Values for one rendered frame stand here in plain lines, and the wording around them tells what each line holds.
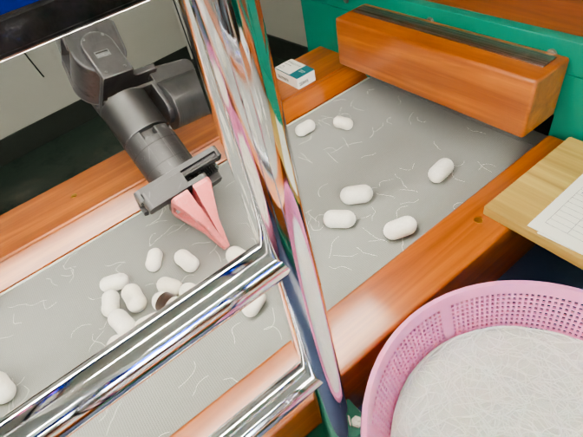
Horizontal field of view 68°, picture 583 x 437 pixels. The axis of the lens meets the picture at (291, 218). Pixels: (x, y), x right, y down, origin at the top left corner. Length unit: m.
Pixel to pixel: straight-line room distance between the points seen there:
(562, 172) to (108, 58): 0.49
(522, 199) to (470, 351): 0.16
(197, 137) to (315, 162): 0.18
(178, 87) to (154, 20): 2.14
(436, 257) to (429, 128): 0.25
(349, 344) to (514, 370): 0.14
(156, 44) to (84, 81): 2.15
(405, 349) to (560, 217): 0.19
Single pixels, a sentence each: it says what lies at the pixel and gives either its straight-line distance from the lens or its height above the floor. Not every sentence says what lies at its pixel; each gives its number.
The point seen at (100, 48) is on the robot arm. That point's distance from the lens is 0.54.
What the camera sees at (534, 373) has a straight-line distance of 0.44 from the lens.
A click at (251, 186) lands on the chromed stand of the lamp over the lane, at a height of 1.01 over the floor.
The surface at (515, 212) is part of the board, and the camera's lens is 0.47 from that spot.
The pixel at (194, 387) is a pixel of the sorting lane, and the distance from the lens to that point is 0.43.
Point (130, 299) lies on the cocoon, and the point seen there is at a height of 0.76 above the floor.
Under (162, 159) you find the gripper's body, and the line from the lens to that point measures 0.49.
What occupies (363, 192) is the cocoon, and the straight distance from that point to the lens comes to 0.51.
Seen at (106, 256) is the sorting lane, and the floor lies 0.74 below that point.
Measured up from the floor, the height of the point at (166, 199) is 0.83.
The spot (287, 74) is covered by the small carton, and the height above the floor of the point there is 0.78.
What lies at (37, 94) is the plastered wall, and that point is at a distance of 2.55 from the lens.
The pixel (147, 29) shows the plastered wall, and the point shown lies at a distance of 2.65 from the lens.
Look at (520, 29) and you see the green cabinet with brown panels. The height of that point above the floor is 0.87.
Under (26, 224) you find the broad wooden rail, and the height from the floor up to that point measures 0.76.
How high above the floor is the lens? 1.11
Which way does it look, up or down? 45 degrees down
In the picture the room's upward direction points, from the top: 14 degrees counter-clockwise
